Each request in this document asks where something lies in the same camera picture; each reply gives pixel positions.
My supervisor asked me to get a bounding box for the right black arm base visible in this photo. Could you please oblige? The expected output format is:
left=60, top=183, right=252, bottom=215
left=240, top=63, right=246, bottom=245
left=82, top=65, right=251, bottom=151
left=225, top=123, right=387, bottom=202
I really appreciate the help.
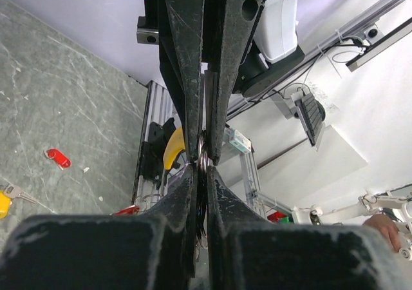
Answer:
left=138, top=117, right=176, bottom=190

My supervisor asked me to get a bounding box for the yellow tag key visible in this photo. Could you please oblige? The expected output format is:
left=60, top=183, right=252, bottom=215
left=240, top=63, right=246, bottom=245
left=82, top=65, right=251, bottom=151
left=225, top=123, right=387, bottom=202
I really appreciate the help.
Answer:
left=1, top=184, right=38, bottom=219

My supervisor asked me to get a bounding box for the aluminium frame rail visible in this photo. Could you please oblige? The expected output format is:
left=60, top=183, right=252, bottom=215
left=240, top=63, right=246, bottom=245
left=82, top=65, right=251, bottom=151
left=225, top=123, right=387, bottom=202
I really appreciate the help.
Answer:
left=131, top=81, right=174, bottom=206

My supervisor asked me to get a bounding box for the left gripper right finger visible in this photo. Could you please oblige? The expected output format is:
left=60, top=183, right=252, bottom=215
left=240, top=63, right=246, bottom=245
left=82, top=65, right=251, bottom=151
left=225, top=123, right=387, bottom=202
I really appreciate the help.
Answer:
left=207, top=166, right=406, bottom=289

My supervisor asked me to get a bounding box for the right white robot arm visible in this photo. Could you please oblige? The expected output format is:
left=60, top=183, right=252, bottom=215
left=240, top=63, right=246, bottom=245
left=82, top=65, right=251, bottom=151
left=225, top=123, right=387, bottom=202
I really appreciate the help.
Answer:
left=136, top=0, right=304, bottom=164

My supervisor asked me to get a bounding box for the large keyring yellow handle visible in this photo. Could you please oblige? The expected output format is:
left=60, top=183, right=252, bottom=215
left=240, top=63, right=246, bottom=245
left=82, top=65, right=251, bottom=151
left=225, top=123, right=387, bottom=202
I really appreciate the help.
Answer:
left=162, top=126, right=213, bottom=258

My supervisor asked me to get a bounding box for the person hand in background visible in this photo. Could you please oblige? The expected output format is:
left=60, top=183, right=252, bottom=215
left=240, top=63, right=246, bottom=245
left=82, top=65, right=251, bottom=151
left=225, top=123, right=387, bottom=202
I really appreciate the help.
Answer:
left=362, top=215, right=401, bottom=253

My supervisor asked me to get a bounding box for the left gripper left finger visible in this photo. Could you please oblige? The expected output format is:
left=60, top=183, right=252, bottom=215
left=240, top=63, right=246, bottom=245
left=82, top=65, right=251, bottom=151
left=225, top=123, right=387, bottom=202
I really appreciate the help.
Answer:
left=1, top=165, right=196, bottom=289

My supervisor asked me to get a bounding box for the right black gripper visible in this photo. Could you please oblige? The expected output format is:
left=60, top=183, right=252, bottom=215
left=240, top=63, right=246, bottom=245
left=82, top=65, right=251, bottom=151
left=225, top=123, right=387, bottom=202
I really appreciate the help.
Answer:
left=136, top=0, right=265, bottom=164

